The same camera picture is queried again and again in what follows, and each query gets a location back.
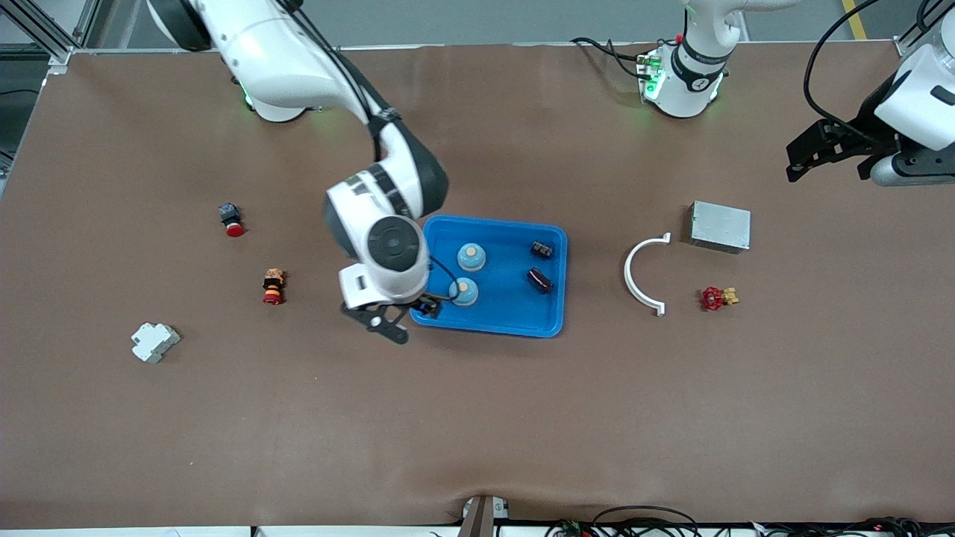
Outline blue plastic tray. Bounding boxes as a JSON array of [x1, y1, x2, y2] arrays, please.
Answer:
[[409, 215, 569, 339]]

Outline silver metal power supply box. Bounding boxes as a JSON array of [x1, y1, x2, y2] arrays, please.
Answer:
[[688, 201, 751, 255]]

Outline brass valve red handwheel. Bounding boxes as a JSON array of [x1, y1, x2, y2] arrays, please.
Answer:
[[700, 286, 740, 312]]

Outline white semicircular pipe clamp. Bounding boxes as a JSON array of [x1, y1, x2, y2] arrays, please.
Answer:
[[624, 233, 671, 317]]

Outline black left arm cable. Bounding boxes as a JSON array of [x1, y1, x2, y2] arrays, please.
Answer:
[[803, 0, 907, 150]]

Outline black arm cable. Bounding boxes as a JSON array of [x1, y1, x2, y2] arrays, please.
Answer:
[[276, 0, 400, 161], [803, 0, 907, 150]]

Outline aluminium frame post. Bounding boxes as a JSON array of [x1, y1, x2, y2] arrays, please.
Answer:
[[895, 0, 945, 57], [0, 0, 101, 75]]

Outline metal table edge bracket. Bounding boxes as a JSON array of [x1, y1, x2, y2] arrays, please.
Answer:
[[461, 495, 510, 537]]

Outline white grey rail terminal block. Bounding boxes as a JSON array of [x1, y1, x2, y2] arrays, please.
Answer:
[[131, 322, 181, 364]]

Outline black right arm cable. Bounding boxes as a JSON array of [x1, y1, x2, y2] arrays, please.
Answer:
[[276, 0, 400, 161]]

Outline black cables at arm base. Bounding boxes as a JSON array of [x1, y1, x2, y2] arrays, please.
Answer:
[[571, 36, 650, 81]]

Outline black looped cable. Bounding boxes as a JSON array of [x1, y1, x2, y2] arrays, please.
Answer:
[[592, 506, 701, 537]]

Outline black cable bundle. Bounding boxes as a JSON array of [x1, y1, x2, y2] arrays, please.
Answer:
[[746, 516, 955, 537]]

